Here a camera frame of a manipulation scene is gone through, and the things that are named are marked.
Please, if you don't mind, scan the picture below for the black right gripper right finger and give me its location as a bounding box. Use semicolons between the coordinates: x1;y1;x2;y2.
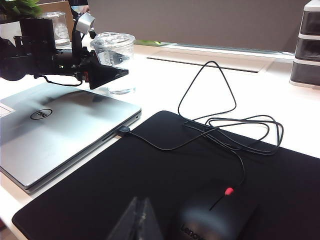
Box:
136;197;163;240

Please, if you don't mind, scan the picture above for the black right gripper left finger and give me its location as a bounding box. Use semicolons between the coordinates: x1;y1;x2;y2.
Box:
107;196;141;240

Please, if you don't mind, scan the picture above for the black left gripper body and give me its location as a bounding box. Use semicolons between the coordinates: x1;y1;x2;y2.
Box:
52;48;100;84

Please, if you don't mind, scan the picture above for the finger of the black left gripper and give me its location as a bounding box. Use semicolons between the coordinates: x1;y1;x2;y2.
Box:
88;51;130;90

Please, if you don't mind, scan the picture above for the clear plastic cup with lid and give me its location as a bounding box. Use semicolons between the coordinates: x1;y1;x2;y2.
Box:
90;31;137;95

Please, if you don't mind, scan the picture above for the silver Dell laptop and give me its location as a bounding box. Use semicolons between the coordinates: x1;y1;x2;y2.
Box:
0;82;142;196

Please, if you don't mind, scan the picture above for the clear glass with logo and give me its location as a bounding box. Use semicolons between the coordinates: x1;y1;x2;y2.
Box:
41;11;72;50

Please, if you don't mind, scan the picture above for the black mouse pad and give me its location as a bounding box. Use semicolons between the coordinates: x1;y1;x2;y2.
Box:
11;110;320;240

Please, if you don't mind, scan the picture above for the green object behind desk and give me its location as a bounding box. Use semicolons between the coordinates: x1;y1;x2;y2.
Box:
134;39;166;47

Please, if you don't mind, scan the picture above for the brown cardboard box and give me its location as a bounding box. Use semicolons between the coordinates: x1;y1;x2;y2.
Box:
37;0;76;41

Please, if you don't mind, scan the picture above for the green potted plant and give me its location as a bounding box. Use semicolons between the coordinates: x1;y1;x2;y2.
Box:
0;0;43;22

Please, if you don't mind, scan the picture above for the black Lenovo mouse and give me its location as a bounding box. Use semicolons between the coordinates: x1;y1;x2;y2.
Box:
172;186;262;240

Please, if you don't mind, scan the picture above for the brown fabric desk divider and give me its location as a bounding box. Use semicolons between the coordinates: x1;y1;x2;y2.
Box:
87;0;311;53

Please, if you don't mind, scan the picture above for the dark translucent organizer drawer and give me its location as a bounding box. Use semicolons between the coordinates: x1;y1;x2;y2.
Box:
296;38;320;61
291;61;320;82
301;11;320;36

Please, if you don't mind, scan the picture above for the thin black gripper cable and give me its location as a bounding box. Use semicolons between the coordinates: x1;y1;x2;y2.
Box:
43;74;84;88

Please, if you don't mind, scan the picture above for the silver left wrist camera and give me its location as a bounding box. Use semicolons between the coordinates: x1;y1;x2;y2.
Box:
71;12;96;51

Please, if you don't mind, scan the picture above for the black mouse cable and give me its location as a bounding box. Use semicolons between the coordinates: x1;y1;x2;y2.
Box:
118;60;285;191

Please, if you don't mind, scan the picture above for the white drawer organizer frame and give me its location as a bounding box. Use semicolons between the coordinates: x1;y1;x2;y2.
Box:
289;0;320;87

